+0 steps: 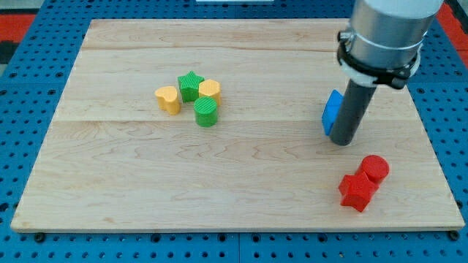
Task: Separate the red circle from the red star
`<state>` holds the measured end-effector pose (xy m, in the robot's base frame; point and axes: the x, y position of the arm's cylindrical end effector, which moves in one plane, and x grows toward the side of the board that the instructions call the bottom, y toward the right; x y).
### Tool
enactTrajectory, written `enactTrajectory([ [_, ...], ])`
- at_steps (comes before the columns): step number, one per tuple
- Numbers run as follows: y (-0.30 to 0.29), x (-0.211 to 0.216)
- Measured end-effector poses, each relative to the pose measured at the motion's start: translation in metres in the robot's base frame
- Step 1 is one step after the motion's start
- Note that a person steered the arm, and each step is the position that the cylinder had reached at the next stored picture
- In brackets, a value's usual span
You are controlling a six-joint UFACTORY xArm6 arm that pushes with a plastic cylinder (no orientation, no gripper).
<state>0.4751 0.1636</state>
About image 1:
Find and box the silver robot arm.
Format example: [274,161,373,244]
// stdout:
[349,0,442,69]

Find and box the green star block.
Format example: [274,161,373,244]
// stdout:
[178,71,205,102]

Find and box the red star block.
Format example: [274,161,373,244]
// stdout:
[339,173,379,212]

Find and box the green cylinder block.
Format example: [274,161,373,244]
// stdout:
[194,96,218,127]

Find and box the yellow hexagon block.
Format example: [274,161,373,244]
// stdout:
[198,79,222,106]

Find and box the wooden board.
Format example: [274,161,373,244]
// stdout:
[11,19,465,233]

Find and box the yellow heart block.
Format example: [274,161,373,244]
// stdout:
[154,85,181,115]

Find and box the blue block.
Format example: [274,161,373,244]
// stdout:
[322,90,344,136]

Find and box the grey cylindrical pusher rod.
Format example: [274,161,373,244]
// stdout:
[329,80,377,146]

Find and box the red cylinder block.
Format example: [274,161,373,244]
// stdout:
[356,155,390,185]

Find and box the black cable clamp ring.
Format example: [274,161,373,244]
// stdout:
[336,30,421,91]

